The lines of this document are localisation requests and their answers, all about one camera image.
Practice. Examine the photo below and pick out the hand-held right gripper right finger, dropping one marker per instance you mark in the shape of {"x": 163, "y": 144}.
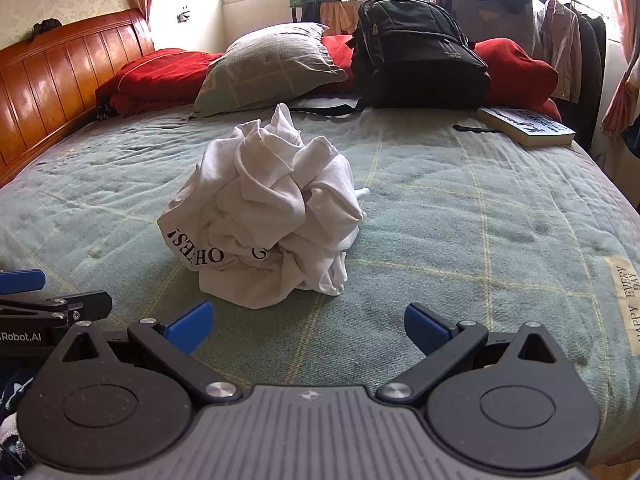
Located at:
{"x": 425, "y": 327}

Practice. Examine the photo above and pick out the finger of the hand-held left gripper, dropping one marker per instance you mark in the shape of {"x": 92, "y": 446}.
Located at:
{"x": 75, "y": 305}
{"x": 20, "y": 281}

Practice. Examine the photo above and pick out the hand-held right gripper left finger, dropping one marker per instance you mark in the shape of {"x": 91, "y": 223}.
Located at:
{"x": 192, "y": 327}

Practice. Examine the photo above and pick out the white printed t-shirt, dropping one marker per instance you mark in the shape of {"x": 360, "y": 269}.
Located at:
{"x": 260, "y": 200}

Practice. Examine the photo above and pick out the dark blue patterned cloth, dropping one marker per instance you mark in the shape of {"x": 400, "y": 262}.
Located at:
{"x": 12, "y": 410}

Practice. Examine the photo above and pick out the small dark floral cloth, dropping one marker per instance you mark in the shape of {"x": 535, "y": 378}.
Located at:
{"x": 105, "y": 111}

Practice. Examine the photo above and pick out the wooden headboard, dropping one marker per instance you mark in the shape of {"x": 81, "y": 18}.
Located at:
{"x": 50, "y": 85}

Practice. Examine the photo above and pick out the paperback book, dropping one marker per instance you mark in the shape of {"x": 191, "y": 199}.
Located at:
{"x": 525, "y": 127}

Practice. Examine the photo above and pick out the red quilt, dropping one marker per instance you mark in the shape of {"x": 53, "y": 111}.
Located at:
{"x": 160, "y": 75}

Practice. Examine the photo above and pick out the grey-green checked pillow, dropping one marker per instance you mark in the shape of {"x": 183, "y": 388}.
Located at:
{"x": 265, "y": 70}

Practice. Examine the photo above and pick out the black backpack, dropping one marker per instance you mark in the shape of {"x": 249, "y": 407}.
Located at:
{"x": 415, "y": 50}

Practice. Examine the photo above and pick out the dark coat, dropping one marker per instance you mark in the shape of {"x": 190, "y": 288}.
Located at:
{"x": 595, "y": 70}

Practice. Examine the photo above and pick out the beige jacket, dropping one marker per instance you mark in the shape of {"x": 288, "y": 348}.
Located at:
{"x": 560, "y": 50}

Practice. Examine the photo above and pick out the wall hook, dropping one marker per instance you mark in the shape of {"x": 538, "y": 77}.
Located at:
{"x": 183, "y": 14}

